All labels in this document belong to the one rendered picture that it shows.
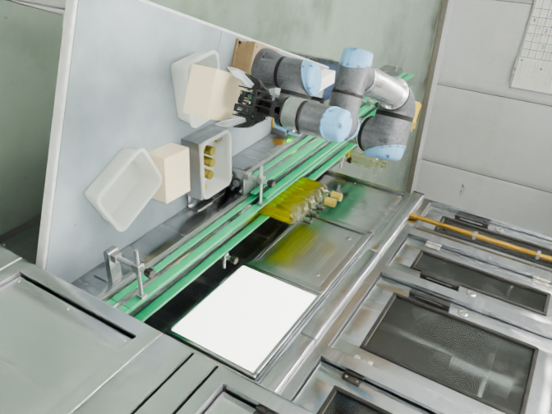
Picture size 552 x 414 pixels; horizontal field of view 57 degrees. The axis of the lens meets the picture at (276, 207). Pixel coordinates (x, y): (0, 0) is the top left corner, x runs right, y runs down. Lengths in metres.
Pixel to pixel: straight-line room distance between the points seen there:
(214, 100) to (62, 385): 0.71
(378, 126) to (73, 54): 0.87
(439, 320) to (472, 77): 6.12
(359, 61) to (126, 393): 0.87
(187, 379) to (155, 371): 0.07
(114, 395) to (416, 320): 1.11
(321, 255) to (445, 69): 6.06
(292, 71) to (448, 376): 1.12
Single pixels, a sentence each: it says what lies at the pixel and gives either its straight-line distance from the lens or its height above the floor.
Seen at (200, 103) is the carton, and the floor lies 1.09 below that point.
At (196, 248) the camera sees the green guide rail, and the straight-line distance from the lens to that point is 1.73.
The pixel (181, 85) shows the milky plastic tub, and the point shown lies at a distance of 1.68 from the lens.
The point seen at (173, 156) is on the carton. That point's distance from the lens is 1.67.
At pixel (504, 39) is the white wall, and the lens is 7.60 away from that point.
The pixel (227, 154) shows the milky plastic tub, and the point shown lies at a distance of 1.90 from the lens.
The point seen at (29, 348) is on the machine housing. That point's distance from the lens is 1.24.
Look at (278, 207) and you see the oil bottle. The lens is 1.98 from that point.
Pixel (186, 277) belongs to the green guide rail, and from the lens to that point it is 1.73.
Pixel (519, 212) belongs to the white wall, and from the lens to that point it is 8.33.
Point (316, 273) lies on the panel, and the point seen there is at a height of 1.25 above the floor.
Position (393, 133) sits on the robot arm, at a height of 1.43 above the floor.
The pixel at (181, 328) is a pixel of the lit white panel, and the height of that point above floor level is 1.02.
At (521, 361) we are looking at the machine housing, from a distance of 1.85.
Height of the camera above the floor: 1.85
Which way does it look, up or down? 26 degrees down
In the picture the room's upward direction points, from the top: 109 degrees clockwise
